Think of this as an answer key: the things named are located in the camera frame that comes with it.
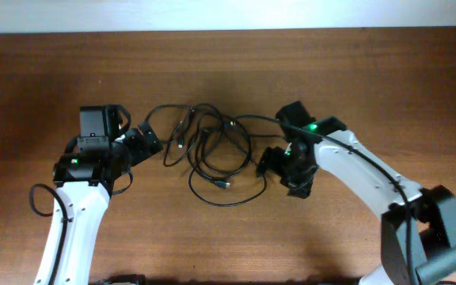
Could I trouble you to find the thin black USB cable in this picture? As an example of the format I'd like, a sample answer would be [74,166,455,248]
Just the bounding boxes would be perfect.
[143,104,268,207]

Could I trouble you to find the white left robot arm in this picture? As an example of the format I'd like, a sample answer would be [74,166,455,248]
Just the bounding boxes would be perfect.
[31,104,162,284]

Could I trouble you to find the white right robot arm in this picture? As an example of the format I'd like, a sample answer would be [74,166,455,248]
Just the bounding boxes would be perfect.
[257,101,456,285]

